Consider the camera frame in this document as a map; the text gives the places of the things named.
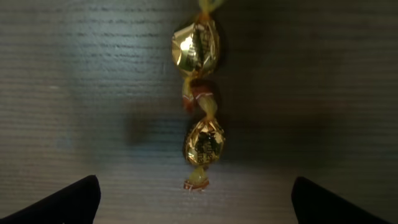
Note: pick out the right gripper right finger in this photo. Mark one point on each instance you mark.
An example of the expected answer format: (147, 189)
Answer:
(320, 208)

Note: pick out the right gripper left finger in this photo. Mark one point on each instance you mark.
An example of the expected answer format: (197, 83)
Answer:
(71, 205)

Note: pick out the gold wrapped candy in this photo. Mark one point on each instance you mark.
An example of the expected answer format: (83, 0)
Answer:
(204, 144)
(195, 46)

